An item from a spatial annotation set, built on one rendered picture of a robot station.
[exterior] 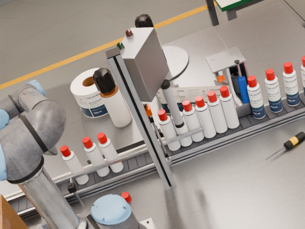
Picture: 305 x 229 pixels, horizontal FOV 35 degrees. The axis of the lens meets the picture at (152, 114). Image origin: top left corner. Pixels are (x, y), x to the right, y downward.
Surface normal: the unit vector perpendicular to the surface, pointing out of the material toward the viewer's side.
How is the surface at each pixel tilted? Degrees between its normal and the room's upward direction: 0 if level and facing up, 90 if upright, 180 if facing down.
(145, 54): 90
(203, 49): 0
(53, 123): 67
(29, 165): 85
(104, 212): 7
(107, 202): 7
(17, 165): 87
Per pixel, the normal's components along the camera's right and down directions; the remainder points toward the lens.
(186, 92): -0.28, 0.70
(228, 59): -0.29, -0.72
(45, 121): 0.42, -0.45
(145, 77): 0.88, 0.06
